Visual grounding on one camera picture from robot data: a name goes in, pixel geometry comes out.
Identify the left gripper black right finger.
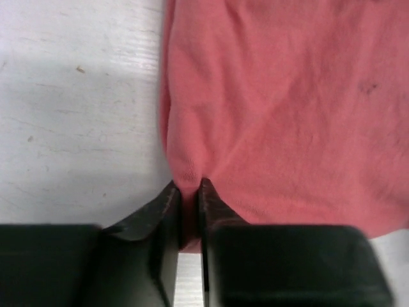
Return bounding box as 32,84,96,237
197,178,246,306

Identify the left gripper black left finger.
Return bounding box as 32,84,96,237
102,182,180,306

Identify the salmon pink t-shirt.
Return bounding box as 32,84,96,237
160,1,408,252

